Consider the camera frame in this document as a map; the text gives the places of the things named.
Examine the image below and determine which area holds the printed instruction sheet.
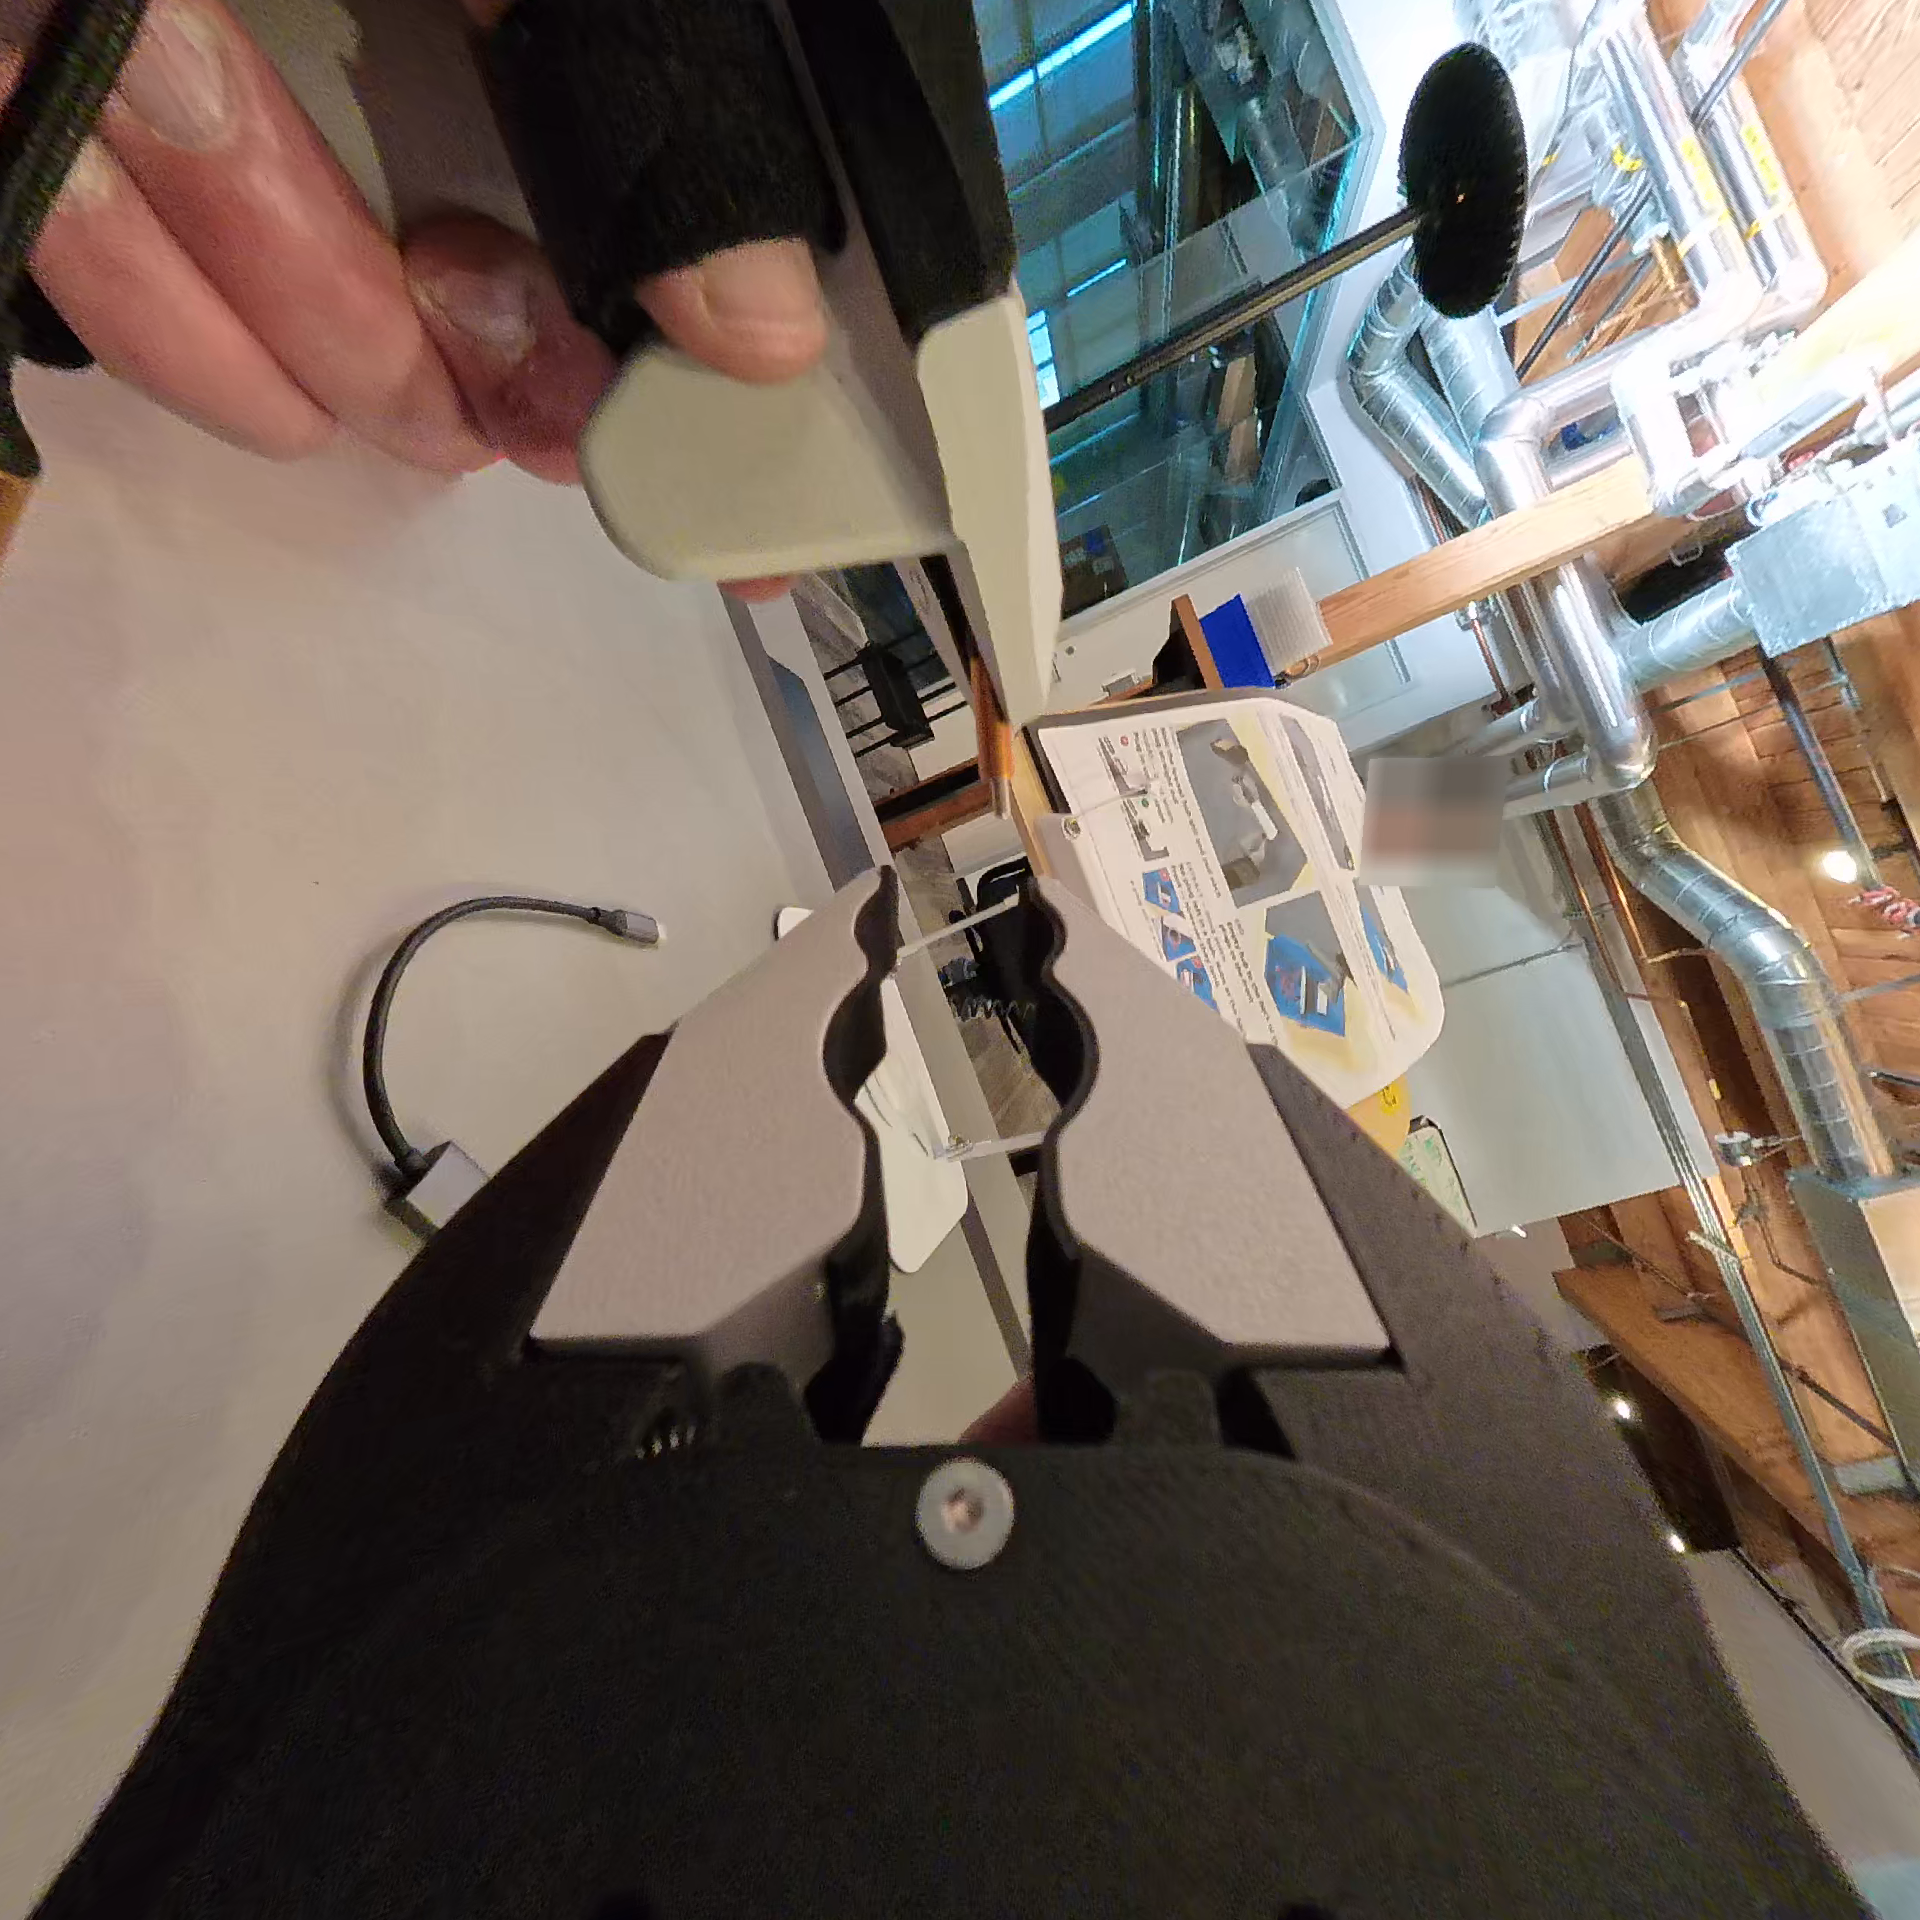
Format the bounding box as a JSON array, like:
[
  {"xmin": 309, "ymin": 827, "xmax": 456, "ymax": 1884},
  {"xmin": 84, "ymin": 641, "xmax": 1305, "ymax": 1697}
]
[{"xmin": 1033, "ymin": 696, "xmax": 1450, "ymax": 1052}]

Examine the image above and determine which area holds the slim dark usb hub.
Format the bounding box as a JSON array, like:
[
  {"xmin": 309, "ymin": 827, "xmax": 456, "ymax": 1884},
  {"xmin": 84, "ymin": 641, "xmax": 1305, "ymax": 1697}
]
[{"xmin": 360, "ymin": 893, "xmax": 665, "ymax": 1236}]

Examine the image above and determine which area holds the black office chair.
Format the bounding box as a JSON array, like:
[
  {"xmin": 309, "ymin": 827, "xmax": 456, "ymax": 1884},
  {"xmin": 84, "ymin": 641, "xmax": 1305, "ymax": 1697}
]
[{"xmin": 935, "ymin": 854, "xmax": 1052, "ymax": 1052}]

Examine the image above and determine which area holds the black braided gold-plug cable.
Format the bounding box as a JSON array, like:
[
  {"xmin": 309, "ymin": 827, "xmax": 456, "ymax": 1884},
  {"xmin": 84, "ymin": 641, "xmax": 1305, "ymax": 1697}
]
[{"xmin": 0, "ymin": 0, "xmax": 1014, "ymax": 819}]

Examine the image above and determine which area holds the blue box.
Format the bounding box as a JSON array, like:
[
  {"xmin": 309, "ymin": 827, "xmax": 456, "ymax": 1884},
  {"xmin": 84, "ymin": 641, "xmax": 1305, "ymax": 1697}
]
[{"xmin": 1192, "ymin": 596, "xmax": 1270, "ymax": 692}]

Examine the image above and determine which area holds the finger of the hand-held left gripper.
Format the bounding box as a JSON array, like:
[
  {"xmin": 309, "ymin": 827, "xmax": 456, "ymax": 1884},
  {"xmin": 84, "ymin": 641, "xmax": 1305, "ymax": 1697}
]
[{"xmin": 918, "ymin": 291, "xmax": 1073, "ymax": 719}]

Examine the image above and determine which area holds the silver air duct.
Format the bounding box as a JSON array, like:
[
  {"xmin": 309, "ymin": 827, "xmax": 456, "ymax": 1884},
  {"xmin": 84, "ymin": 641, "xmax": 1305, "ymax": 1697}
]
[{"xmin": 1342, "ymin": 0, "xmax": 1920, "ymax": 1188}]

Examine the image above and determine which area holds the black floor lamp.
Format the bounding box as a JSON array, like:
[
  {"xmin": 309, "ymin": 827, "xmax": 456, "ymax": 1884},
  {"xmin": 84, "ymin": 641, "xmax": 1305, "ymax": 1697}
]
[{"xmin": 1042, "ymin": 42, "xmax": 1532, "ymax": 437}]

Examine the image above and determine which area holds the black utility cart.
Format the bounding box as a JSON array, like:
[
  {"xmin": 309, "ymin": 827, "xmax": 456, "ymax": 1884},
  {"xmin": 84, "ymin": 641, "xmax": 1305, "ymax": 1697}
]
[{"xmin": 822, "ymin": 635, "xmax": 940, "ymax": 752}]

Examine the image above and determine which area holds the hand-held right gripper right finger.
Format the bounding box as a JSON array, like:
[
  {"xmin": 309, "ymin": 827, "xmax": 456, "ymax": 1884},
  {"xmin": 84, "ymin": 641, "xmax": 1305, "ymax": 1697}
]
[{"xmin": 1026, "ymin": 875, "xmax": 1403, "ymax": 1441}]

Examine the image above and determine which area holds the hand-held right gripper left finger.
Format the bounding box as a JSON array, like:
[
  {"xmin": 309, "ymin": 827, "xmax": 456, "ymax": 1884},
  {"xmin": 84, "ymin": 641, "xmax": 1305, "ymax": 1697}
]
[{"xmin": 527, "ymin": 866, "xmax": 901, "ymax": 1428}]

